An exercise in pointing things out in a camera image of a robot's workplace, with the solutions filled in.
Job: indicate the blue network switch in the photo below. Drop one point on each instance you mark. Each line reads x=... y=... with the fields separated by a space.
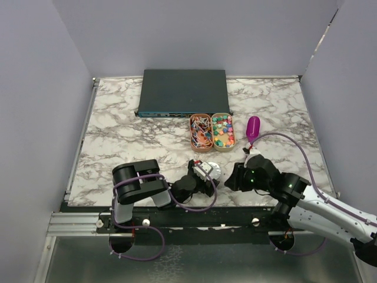
x=182 y=93

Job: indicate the purple plastic scoop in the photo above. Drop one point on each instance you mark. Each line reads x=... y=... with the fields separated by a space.
x=253 y=129

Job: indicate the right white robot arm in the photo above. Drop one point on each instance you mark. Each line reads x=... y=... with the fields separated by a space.
x=302 y=206

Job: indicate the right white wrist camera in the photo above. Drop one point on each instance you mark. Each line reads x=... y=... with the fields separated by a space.
x=250 y=152

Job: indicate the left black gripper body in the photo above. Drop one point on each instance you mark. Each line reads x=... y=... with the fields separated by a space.
x=200 y=184

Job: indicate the beige tray of star candies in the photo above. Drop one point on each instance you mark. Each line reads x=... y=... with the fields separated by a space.
x=224 y=139

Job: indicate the silver jar lid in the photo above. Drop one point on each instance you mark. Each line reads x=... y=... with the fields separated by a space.
x=215 y=173

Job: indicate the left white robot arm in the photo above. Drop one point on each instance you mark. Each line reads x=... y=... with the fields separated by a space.
x=136 y=181

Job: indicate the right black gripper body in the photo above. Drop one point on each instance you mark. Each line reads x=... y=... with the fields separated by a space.
x=242 y=178

